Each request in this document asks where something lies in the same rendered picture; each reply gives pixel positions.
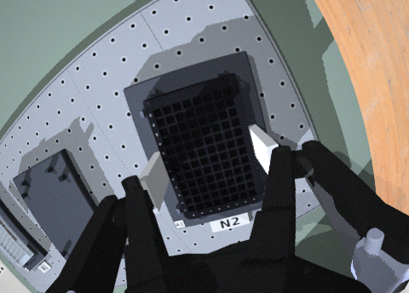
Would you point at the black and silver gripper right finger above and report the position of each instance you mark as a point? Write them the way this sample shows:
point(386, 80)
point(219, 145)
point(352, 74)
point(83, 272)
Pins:
point(374, 234)

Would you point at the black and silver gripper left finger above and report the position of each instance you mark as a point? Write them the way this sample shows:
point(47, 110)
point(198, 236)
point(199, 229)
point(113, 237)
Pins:
point(93, 265)

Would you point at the black well plate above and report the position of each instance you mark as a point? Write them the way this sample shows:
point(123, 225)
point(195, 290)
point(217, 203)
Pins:
point(193, 149)

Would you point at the grey perforated breadboard plate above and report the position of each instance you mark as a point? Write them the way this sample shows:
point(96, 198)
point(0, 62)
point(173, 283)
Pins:
point(83, 109)

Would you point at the white well plate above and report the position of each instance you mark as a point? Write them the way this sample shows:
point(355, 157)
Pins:
point(12, 244)

